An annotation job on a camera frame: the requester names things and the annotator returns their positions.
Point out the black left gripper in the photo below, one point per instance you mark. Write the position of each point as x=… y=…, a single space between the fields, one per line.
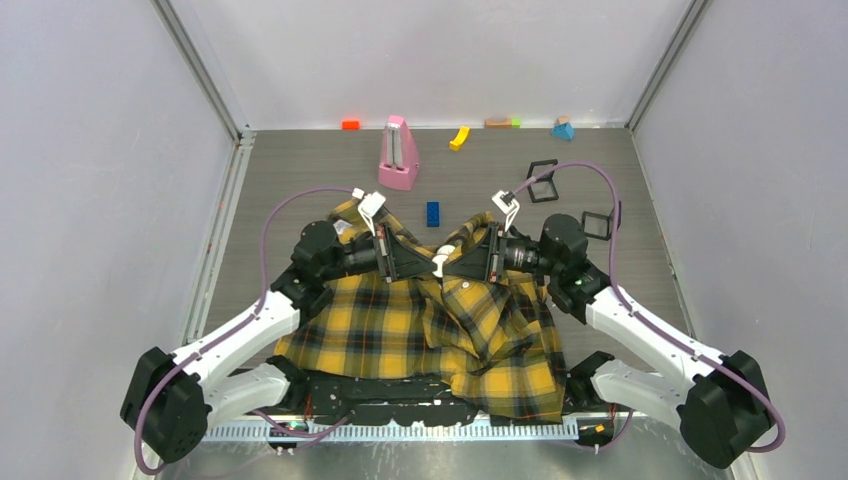
x=394 y=259

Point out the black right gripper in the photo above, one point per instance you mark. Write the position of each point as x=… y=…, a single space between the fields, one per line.
x=480 y=262

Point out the round white brooch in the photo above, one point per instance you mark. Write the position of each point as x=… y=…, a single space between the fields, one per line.
x=445 y=250

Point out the yellow plaid flannel shirt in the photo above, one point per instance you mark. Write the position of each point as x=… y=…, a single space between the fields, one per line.
x=494 y=345

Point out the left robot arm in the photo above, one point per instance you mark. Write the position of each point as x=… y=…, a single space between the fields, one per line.
x=174 y=398

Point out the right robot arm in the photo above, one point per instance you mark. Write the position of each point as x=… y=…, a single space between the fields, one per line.
x=718 y=403

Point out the blue toy brick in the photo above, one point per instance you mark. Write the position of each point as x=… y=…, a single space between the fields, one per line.
x=432 y=214

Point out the pink metronome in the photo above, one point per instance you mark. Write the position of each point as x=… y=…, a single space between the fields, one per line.
x=399 y=161

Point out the black display box far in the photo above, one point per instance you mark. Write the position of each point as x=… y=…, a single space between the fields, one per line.
x=544 y=188

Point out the black display box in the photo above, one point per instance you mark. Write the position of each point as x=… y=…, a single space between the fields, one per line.
x=602 y=226
x=544 y=188

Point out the yellow curved block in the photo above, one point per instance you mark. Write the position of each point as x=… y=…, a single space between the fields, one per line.
x=460 y=138

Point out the black display box near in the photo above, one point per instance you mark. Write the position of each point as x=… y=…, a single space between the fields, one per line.
x=602 y=226

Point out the tan and green blocks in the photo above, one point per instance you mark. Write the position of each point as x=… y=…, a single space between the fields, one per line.
x=502 y=122

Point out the blue triangle block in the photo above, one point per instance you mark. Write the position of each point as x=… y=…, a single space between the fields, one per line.
x=563 y=129

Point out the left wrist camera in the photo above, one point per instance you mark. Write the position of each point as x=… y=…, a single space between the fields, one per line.
x=368 y=207

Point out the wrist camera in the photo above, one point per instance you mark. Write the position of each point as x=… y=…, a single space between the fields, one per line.
x=509 y=206
x=368 y=207

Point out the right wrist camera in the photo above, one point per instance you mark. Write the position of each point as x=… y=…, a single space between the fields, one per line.
x=509 y=206

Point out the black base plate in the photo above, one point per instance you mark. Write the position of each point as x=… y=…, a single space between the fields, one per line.
x=327 y=399

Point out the red block at wall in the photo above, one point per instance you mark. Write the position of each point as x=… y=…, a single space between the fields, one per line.
x=351 y=124

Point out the aluminium frame rail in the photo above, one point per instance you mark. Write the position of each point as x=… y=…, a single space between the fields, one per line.
x=479 y=428

